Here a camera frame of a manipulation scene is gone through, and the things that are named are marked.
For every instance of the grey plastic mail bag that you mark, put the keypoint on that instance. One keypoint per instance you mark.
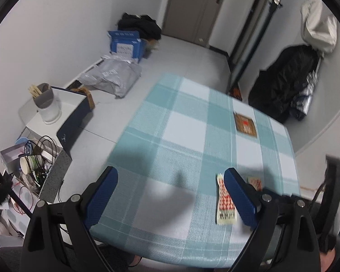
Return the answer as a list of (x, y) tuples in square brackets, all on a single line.
[(113, 73)]

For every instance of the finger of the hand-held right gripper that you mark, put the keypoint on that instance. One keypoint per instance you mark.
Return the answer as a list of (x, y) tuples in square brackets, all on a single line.
[(333, 198)]

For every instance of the white paper cup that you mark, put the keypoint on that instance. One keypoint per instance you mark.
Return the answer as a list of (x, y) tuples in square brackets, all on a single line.
[(28, 164)]

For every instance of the grey cup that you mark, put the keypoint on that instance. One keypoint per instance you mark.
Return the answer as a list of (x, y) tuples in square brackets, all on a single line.
[(45, 97)]

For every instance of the brown sachet red mark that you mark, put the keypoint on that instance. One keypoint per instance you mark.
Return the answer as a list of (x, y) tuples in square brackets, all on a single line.
[(245, 124)]

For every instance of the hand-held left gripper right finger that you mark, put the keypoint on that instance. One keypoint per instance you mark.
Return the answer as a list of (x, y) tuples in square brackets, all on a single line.
[(240, 198)]

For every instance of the wooden sticks bundle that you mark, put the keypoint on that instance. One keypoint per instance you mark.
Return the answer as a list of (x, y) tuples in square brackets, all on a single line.
[(34, 90)]

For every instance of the orange object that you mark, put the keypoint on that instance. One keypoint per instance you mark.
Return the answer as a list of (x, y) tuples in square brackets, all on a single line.
[(235, 93)]

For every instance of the dark sliding door frame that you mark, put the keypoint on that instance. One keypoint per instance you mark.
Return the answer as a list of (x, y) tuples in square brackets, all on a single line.
[(252, 28)]

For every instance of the grey speckled storage box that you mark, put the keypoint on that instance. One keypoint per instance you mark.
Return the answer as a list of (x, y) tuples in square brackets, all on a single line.
[(55, 175)]

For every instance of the black clothes pile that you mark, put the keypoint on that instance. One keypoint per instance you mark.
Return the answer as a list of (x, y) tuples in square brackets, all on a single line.
[(141, 25)]

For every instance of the teal checked tablecloth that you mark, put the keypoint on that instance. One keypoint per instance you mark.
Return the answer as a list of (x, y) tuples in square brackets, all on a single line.
[(172, 147)]

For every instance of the silver plastic bag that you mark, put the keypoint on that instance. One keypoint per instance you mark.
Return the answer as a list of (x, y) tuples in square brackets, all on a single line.
[(306, 99)]

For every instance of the blue cardboard box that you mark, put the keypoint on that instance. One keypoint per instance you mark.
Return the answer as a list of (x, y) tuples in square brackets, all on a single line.
[(126, 45)]

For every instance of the grey door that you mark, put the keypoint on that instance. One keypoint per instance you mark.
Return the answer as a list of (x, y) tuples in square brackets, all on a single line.
[(192, 8)]

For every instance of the white box dark blue side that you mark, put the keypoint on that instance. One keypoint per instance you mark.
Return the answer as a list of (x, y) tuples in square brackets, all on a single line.
[(70, 119)]

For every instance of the white cloth bundle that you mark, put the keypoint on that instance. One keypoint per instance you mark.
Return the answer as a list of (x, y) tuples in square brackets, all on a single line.
[(318, 25)]

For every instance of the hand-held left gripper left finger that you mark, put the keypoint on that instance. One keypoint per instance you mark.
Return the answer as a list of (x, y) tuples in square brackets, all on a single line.
[(102, 198)]

